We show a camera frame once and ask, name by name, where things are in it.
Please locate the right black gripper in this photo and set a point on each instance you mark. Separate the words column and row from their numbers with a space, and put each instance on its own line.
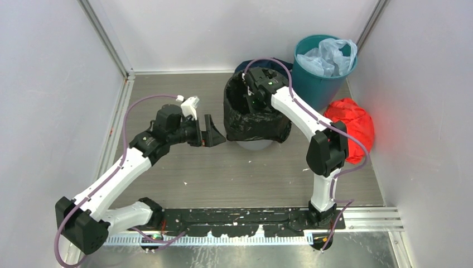
column 252, row 96

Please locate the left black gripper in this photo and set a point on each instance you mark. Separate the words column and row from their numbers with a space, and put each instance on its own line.
column 209, row 138

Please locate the black trash bag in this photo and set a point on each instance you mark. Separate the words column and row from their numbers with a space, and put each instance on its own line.
column 242, row 125

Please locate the grey translucent trash bin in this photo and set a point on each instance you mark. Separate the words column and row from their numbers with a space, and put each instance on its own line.
column 255, row 145

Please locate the teal plastic bucket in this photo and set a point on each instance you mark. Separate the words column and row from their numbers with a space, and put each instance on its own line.
column 315, row 90

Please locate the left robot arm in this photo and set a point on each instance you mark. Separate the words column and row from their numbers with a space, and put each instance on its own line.
column 87, row 220

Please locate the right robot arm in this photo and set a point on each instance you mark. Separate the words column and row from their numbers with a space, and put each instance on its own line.
column 328, row 145

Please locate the dark navy cloth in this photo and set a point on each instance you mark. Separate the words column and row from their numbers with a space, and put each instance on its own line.
column 265, row 63

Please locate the light blue plastic bag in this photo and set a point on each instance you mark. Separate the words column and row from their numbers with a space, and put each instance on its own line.
column 332, row 57

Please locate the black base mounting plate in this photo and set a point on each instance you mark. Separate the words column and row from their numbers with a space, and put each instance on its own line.
column 240, row 222

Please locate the red cloth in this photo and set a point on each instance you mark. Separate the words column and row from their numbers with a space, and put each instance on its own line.
column 357, row 120

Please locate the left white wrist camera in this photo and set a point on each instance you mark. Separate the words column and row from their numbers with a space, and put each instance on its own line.
column 189, row 106

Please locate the aluminium frame rail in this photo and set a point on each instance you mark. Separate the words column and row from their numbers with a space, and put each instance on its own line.
column 114, row 130

